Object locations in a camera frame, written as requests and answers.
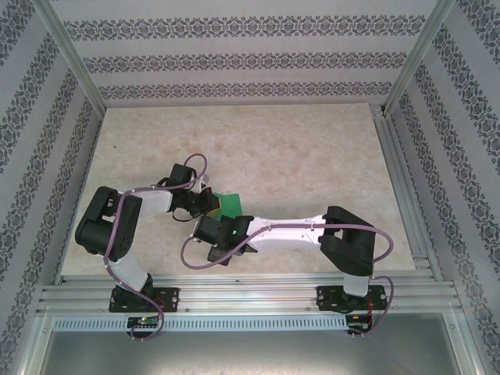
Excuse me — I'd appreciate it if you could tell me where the green paper sheet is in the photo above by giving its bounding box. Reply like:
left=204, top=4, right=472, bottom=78
left=210, top=191, right=245, bottom=220

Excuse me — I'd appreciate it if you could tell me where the grey metal sheet panel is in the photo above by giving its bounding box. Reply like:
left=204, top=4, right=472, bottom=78
left=38, top=330, right=477, bottom=375

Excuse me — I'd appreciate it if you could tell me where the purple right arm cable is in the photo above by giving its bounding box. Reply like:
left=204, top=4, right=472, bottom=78
left=180, top=221, right=395, bottom=338

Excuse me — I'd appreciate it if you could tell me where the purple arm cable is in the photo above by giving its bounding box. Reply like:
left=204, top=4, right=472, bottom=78
left=180, top=221, right=395, bottom=338
left=102, top=153, right=209, bottom=344

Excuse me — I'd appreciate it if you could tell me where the aluminium mounting rail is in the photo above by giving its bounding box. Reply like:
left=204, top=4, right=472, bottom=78
left=37, top=273, right=465, bottom=315

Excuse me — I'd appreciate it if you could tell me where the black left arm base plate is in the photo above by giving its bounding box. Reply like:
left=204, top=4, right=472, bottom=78
left=110, top=287, right=181, bottom=314

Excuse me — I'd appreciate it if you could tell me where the slotted grey cable duct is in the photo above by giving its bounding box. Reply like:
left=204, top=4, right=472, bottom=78
left=52, top=315, right=349, bottom=331

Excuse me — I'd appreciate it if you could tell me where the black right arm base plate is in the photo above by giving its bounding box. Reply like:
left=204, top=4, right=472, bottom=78
left=316, top=284, right=388, bottom=313

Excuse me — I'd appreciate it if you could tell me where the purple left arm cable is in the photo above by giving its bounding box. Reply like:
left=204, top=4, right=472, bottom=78
left=102, top=153, right=209, bottom=344

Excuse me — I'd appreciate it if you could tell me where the aluminium side rail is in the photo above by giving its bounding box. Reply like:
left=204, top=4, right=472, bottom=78
left=370, top=104, right=445, bottom=282

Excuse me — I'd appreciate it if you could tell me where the aluminium frame post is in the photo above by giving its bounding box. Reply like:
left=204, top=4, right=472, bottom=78
left=33, top=0, right=107, bottom=113
left=384, top=0, right=457, bottom=117

